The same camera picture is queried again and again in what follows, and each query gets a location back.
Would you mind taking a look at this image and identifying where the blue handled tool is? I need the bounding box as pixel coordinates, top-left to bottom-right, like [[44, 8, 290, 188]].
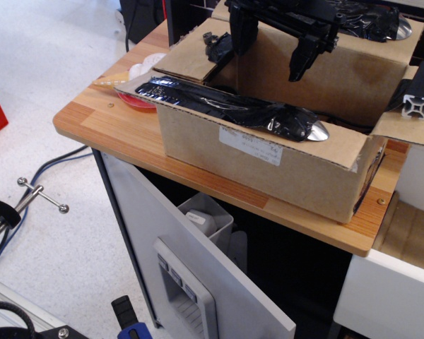
[[111, 295, 153, 339]]

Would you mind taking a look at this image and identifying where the spoon taped back flap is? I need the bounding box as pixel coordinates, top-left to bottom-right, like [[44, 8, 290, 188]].
[[328, 1, 413, 42]]

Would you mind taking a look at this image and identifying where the metal clamp with black jaw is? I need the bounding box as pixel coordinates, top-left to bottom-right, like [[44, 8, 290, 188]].
[[0, 177, 70, 235]]

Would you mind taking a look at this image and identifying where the silver aluminium extrusion profile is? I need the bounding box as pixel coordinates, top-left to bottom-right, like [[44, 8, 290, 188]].
[[401, 61, 424, 121]]

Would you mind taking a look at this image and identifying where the grey plastic bin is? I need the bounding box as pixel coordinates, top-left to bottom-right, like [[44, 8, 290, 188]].
[[177, 193, 234, 253]]

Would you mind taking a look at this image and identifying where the brown cardboard box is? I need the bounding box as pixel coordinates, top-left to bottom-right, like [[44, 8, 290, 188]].
[[116, 6, 424, 223]]

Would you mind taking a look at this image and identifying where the white cabinet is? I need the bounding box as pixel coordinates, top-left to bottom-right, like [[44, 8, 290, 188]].
[[334, 145, 424, 338]]

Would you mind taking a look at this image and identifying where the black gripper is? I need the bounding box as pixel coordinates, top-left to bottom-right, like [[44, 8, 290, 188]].
[[225, 1, 346, 82]]

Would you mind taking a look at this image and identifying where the black taped handle left flap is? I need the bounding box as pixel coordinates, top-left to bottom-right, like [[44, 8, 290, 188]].
[[202, 32, 234, 83]]

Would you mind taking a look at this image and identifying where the grey cabinet door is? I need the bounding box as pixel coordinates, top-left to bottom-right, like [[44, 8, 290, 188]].
[[95, 152, 295, 338]]

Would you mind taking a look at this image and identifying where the blue floor cable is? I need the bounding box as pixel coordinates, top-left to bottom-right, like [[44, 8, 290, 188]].
[[0, 150, 96, 277]]

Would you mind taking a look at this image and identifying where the red plate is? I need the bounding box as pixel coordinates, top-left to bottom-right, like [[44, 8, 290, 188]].
[[117, 92, 157, 113]]

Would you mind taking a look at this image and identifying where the black floor cable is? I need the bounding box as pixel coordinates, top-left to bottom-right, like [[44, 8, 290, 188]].
[[0, 144, 93, 263]]

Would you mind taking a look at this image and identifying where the black ribbed hose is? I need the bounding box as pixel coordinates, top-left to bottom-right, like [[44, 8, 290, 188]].
[[0, 300, 36, 339]]

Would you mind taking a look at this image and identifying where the spoon taped front flap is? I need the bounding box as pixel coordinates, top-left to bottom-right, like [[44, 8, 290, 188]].
[[135, 76, 329, 142]]

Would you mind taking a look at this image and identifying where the spoon taped flap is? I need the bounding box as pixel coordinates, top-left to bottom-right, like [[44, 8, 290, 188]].
[[135, 76, 329, 142], [328, 1, 413, 42]]

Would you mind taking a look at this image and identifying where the toy ice cream cone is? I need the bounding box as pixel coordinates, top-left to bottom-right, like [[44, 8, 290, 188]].
[[92, 71, 129, 89]]

